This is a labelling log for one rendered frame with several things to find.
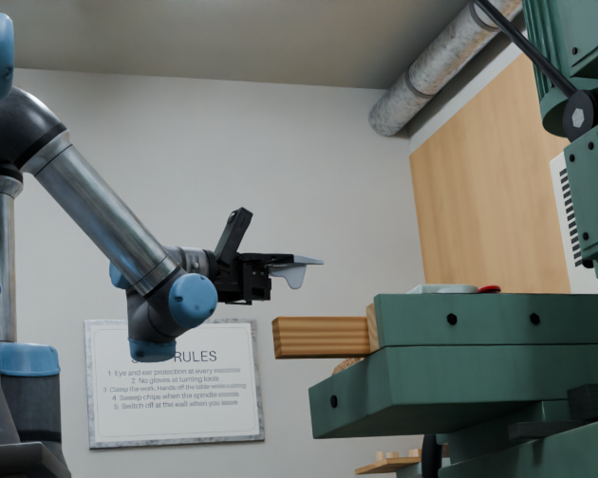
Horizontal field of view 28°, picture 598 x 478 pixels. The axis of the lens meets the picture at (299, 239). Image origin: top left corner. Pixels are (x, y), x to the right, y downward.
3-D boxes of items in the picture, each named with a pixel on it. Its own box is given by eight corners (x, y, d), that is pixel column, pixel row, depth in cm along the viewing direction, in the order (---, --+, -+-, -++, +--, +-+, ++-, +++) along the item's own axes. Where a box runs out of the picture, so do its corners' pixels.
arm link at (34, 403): (-13, 431, 153) (-15, 329, 157) (-41, 447, 164) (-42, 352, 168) (75, 429, 159) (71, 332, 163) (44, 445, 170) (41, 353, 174)
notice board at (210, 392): (263, 440, 432) (252, 319, 446) (265, 439, 431) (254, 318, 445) (88, 449, 411) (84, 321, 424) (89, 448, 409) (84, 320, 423)
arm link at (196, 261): (168, 249, 201) (188, 242, 194) (192, 251, 203) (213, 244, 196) (168, 294, 199) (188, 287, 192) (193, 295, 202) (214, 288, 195)
